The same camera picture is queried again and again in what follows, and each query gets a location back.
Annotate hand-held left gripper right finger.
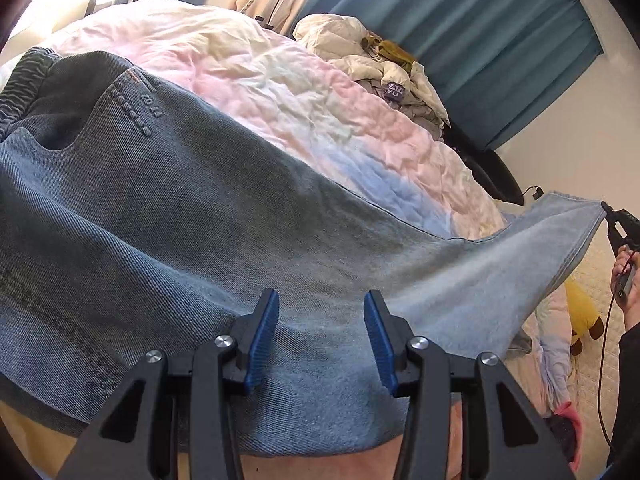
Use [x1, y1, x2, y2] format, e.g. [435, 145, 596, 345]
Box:
[363, 289, 576, 480]

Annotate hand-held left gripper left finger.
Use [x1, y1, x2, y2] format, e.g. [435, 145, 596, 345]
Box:
[56, 288, 281, 480]

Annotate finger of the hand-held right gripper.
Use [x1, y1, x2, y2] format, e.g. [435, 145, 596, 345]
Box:
[601, 201, 630, 226]
[606, 220, 632, 257]

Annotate blue denim jeans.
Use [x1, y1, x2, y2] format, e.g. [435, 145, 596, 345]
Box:
[0, 46, 608, 458]

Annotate person's right forearm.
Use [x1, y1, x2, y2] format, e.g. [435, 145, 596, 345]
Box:
[606, 310, 640, 467]

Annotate pile of crumpled clothes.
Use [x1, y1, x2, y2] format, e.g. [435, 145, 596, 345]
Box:
[292, 12, 448, 121]

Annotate person's right hand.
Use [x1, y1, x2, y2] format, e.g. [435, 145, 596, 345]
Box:
[610, 246, 640, 332]

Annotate yellow plush toy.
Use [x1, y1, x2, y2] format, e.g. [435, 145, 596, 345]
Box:
[564, 279, 605, 357]

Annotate white waffle pillow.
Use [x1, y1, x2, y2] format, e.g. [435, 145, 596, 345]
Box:
[567, 237, 623, 411]

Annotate pink cloth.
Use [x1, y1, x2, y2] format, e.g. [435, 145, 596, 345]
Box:
[547, 400, 585, 467]

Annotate blue curtain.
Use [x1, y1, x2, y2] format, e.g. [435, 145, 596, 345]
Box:
[300, 0, 603, 152]

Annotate grey garment with purple label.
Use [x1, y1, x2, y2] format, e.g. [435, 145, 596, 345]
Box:
[357, 75, 451, 142]

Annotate pastel pink duvet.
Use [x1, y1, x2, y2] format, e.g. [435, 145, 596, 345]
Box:
[0, 0, 573, 480]

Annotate mustard yellow garment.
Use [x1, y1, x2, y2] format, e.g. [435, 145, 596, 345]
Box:
[362, 32, 418, 77]

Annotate beige hanging garment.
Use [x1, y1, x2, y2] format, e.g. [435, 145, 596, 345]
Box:
[234, 0, 312, 31]

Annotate black cable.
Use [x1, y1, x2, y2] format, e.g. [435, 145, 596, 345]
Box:
[598, 252, 636, 456]

